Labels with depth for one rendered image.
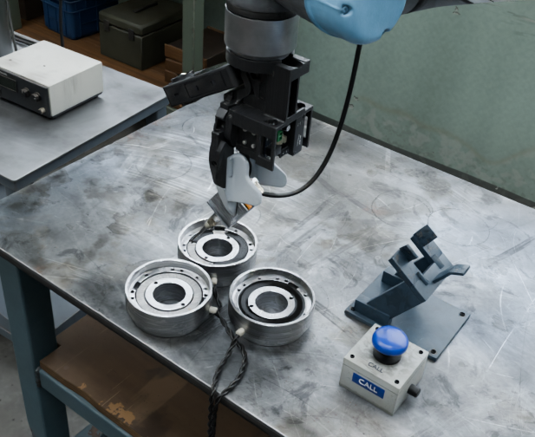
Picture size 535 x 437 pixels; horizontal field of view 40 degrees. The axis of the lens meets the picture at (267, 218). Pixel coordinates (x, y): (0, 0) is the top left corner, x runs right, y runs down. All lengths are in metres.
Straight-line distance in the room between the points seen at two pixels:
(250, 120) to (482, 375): 0.41
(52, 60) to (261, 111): 0.91
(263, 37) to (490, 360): 0.47
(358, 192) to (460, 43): 1.36
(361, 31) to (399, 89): 1.99
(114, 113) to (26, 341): 0.58
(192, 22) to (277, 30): 1.64
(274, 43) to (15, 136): 0.88
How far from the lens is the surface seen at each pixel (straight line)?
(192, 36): 2.39
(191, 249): 0.98
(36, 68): 1.61
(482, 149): 2.56
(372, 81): 2.66
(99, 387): 1.18
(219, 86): 0.80
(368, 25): 0.64
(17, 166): 1.44
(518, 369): 0.94
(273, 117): 0.78
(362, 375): 0.83
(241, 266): 0.94
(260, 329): 0.86
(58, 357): 1.23
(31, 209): 1.11
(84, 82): 1.60
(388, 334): 0.82
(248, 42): 0.74
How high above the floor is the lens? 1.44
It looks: 36 degrees down
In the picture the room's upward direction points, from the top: 5 degrees clockwise
